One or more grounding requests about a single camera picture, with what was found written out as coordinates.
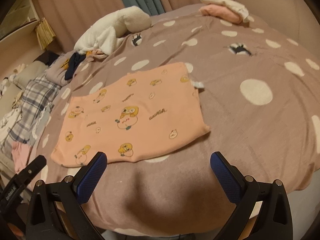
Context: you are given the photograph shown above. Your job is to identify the peach cartoon print garment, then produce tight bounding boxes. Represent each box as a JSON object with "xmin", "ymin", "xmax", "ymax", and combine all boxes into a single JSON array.
[{"xmin": 51, "ymin": 62, "xmax": 210, "ymax": 167}]

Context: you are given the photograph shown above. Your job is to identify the folded pink and white clothes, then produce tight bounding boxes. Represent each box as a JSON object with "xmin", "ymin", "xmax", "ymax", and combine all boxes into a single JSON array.
[{"xmin": 199, "ymin": 0, "xmax": 249, "ymax": 24}]

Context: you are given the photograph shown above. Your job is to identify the pink garment on bed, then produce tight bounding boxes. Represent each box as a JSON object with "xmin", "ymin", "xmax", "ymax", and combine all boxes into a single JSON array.
[{"xmin": 11, "ymin": 141, "xmax": 32, "ymax": 173}]

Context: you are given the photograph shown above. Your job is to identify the plaid grey pillow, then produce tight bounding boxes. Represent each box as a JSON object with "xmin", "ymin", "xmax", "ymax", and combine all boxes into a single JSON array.
[{"xmin": 4, "ymin": 74, "xmax": 61, "ymax": 147}]

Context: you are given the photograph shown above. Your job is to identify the navy blue garment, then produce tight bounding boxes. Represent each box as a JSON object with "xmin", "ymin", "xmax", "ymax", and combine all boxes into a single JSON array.
[{"xmin": 65, "ymin": 52, "xmax": 86, "ymax": 81}]

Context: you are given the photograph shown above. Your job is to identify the white shelf unit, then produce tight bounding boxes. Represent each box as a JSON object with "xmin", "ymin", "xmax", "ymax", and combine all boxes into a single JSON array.
[{"xmin": 1, "ymin": 0, "xmax": 40, "ymax": 50}]

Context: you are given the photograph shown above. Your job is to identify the white fluffy plush garment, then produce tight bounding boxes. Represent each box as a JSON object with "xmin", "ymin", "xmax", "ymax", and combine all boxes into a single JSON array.
[{"xmin": 74, "ymin": 6, "xmax": 151, "ymax": 56}]

